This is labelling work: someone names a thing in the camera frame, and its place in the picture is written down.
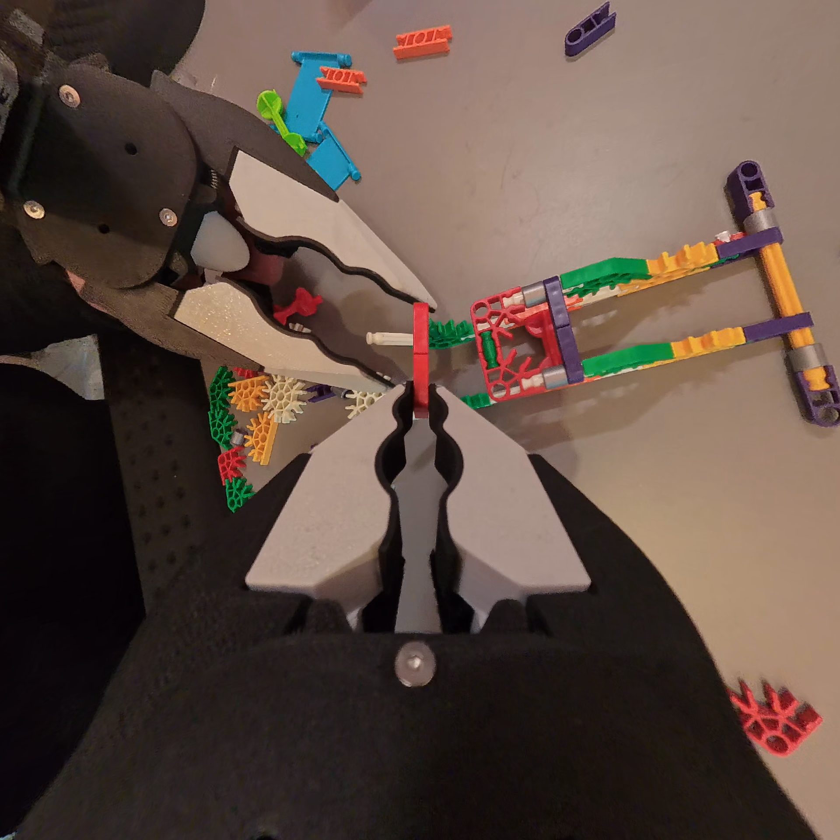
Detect black perforated foam strip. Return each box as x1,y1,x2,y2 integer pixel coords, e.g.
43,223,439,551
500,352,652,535
98,328,309,611

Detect red spool piece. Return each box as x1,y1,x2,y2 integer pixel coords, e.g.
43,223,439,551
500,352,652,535
272,287,324,326

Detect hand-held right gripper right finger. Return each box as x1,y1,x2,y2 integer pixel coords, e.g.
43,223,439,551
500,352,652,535
430,384,593,626

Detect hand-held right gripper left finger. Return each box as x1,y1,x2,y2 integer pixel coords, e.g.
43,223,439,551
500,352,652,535
245,384,416,630

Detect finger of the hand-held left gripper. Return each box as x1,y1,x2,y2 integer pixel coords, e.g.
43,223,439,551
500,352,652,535
166,277,395,395
225,147,438,311

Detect multicoloured toy frame assembly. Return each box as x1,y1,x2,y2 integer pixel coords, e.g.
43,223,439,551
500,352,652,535
366,230,815,411

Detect orange connector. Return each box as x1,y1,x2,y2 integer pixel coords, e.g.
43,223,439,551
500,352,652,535
392,26,454,60
317,66,366,95

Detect lime green toy piece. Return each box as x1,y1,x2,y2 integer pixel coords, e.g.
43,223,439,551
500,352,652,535
256,90,308,156

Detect person's left hand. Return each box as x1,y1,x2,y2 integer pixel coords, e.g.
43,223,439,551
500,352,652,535
249,238,287,287

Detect yellow plastic rod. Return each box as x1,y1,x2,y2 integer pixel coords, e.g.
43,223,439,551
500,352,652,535
748,190,831,395

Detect person's left forearm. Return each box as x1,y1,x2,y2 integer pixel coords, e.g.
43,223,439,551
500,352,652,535
0,0,207,80

